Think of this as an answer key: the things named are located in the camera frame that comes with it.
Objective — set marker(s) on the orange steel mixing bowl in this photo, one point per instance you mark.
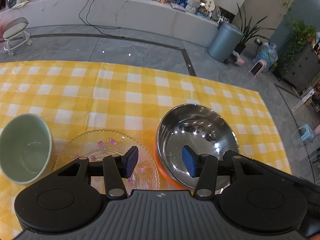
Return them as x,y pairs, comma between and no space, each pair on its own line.
199,127

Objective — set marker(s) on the yellow checkered tablecloth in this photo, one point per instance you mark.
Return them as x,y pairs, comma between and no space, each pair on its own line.
77,97

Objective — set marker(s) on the grey rolling stool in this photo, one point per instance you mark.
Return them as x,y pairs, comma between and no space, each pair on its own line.
15,29

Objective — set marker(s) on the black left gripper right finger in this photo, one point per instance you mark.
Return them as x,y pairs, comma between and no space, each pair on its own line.
204,167

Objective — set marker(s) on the potted long leaf plant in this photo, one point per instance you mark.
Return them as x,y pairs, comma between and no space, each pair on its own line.
248,30

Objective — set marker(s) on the clear glass patterned plate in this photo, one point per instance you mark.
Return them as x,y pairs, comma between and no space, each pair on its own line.
99,143

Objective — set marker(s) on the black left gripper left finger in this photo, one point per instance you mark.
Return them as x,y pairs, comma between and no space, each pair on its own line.
117,168

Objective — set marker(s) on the grey blue trash bin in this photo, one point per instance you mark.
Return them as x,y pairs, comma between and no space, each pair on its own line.
225,41

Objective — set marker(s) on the green ceramic bowl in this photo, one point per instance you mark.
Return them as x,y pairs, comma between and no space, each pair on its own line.
26,149

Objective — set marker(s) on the small blue plastic stool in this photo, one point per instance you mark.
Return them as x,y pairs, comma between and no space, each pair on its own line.
306,134

